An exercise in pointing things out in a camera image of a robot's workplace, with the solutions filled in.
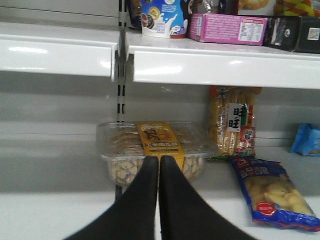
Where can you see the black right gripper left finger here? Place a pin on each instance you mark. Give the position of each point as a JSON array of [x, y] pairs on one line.
[[132, 216]]

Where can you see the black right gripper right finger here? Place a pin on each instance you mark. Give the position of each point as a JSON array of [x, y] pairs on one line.
[[184, 214]]

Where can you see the boxed cookies yellow band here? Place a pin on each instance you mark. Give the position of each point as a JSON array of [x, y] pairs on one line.
[[124, 145]]

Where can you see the orange rice cracker bag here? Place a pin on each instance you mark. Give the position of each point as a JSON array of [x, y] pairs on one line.
[[231, 122]]

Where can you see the light blue snack bag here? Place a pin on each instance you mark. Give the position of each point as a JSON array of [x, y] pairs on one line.
[[307, 140]]

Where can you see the pink snack box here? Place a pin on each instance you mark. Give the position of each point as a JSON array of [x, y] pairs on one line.
[[227, 29]]

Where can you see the blue instant noodle cup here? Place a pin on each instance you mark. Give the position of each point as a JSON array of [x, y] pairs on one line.
[[165, 18]]

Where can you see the dark cracker package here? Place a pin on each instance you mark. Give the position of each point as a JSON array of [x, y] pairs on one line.
[[135, 8]]

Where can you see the black snack box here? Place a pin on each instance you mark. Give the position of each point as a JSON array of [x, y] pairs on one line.
[[299, 34]]

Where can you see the yellow orange snack bag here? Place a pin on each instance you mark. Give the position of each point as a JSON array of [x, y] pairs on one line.
[[310, 8]]

